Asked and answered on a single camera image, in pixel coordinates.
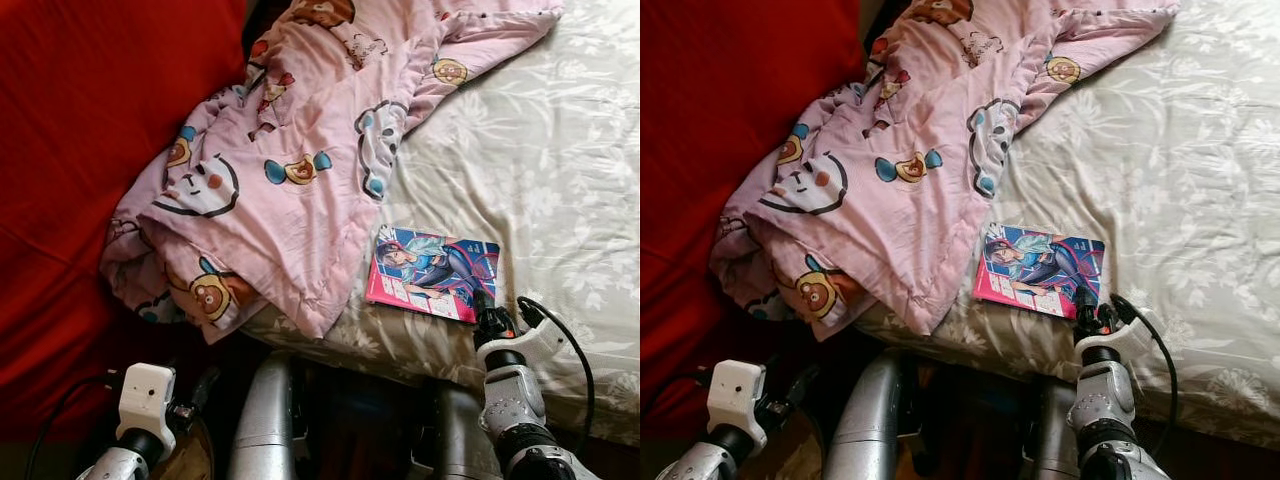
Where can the pink blue comic book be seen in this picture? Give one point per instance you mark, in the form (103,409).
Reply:
(430,275)
(1040,270)

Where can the pink cartoon print blanket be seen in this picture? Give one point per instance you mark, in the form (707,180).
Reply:
(300,150)
(910,150)

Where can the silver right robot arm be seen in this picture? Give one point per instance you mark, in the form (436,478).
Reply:
(515,410)
(1105,400)

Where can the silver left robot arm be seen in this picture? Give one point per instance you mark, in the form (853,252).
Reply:
(115,460)
(700,462)

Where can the beige floral bed sheet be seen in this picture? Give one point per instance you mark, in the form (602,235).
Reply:
(540,150)
(1170,150)

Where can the large red cushion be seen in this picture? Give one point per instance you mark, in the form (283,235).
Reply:
(720,150)
(80,150)

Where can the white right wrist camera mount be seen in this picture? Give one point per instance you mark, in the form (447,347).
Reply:
(530,340)
(1135,335)

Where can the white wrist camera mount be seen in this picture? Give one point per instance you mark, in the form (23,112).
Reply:
(735,395)
(147,395)
(530,340)
(1135,335)

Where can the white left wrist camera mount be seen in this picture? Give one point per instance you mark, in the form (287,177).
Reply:
(147,395)
(735,395)

